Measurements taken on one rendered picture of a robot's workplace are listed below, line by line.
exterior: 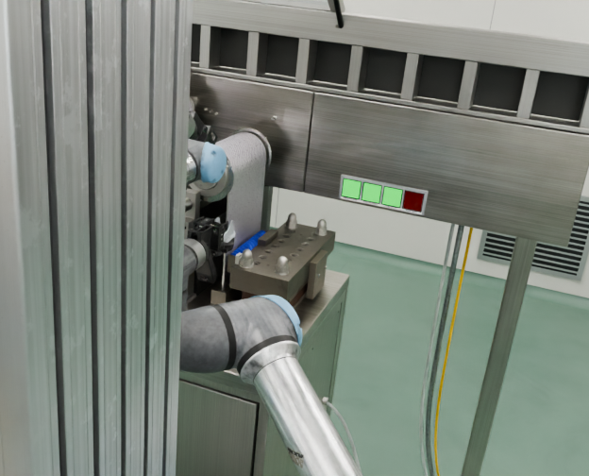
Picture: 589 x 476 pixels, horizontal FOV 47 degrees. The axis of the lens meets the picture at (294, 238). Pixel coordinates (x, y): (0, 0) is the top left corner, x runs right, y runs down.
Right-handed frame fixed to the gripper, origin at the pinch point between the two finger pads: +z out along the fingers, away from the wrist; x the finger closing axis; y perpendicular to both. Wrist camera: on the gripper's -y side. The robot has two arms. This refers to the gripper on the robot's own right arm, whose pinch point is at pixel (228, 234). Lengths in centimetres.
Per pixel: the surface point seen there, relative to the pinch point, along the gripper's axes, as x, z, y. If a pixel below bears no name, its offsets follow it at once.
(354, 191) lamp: -24.9, 29.4, 9.0
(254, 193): -0.3, 14.7, 7.5
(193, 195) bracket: 7.9, -6.1, 11.0
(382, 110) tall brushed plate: -30, 30, 33
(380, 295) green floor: -5, 211, -109
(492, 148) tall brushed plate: -60, 30, 28
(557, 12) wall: -67, 263, 57
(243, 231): -0.2, 8.6, -2.1
